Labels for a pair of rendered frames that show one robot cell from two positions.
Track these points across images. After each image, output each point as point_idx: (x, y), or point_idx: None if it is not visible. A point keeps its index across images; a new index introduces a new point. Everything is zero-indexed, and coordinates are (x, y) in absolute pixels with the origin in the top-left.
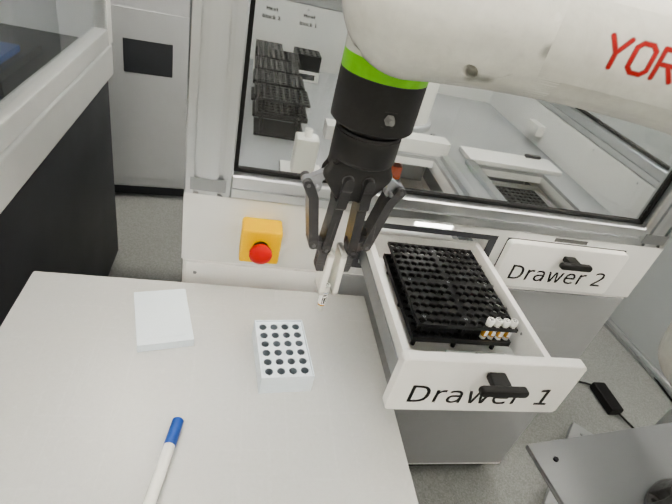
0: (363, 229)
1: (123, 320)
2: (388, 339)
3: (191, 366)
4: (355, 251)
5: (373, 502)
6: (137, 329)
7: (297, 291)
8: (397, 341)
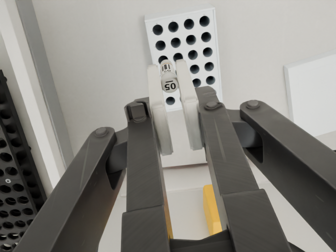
0: (115, 186)
1: None
2: (40, 64)
3: (286, 34)
4: (130, 121)
5: None
6: None
7: (163, 166)
8: (22, 46)
